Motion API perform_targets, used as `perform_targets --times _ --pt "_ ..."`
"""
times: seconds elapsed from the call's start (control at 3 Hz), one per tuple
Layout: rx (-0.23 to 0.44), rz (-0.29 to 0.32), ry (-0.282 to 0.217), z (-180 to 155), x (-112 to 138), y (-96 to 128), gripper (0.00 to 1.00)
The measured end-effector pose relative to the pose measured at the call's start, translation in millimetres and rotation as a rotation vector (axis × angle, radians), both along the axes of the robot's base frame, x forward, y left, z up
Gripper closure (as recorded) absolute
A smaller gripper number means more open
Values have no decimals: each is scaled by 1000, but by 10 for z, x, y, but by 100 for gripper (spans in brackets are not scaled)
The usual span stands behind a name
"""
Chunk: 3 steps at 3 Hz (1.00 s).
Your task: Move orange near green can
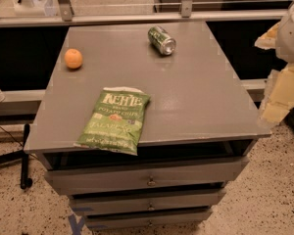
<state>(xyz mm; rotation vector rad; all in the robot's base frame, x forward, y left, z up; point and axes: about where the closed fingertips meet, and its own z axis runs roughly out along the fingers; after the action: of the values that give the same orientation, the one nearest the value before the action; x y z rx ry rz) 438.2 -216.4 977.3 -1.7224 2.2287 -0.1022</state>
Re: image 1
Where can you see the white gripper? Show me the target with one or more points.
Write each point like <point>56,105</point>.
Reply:
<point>278,98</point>

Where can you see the orange fruit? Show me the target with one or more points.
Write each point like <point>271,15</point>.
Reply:
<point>73,59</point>

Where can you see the green soda can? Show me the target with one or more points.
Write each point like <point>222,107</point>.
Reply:
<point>161,40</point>

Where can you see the grey drawer cabinet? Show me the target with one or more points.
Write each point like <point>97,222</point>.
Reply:
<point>198,107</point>

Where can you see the middle grey drawer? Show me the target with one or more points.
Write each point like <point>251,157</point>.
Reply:
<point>147,202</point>

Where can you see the grey drawer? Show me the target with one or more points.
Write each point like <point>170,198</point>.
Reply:
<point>144,176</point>
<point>147,202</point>
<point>146,218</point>

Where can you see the green Kettle chips bag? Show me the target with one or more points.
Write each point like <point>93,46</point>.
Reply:
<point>116,122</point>

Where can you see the bottom grey drawer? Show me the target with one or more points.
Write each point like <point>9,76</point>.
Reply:
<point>146,218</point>

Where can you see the top grey drawer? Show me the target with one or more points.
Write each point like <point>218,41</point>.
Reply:
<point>144,176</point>

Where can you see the blue tape mark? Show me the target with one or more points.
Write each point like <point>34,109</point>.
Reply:
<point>78,225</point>

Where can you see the black tripod stand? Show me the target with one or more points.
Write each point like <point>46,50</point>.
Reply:
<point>21,155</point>

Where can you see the metal railing frame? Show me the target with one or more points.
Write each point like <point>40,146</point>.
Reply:
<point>83,12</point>

